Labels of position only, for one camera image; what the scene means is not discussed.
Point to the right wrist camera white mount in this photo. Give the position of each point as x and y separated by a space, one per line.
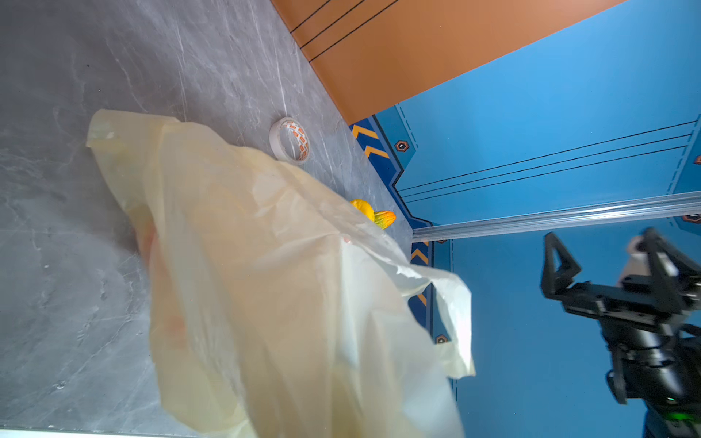
637 262

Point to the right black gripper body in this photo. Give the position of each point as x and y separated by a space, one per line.
635 309

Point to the clear tape roll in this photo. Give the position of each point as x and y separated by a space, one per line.
289 141

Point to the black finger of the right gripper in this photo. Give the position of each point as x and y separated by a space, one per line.
560 268
674 277

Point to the cream plastic bag orange print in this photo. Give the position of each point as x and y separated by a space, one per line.
278 309

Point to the green orange mango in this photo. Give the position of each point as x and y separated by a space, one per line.
384 219

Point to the yellow lemon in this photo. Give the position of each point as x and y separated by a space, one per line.
365 208

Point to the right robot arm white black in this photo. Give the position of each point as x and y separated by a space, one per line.
655 351

